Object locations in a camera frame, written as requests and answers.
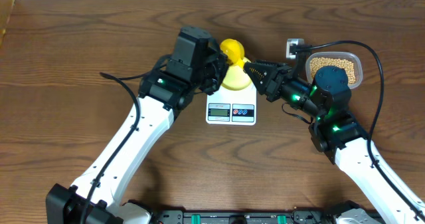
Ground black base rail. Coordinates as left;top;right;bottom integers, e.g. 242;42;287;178
149;210;334;224

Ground white digital kitchen scale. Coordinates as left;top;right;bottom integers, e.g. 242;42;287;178
206;84;257;126

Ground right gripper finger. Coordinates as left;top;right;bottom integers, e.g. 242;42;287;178
244;66;278;94
247;60;292;72

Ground soybeans in container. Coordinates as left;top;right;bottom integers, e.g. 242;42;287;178
310;57;356;84

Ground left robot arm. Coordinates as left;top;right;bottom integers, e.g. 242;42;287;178
46;38;228;224

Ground clear plastic container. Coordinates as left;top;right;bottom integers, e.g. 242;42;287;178
305;52;363;89

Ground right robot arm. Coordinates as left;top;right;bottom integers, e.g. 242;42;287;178
244;60;424;223

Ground yellow measuring scoop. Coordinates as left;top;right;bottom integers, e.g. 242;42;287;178
220;39;249;69

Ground pale yellow bowl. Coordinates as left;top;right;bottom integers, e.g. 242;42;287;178
221;65;252;91

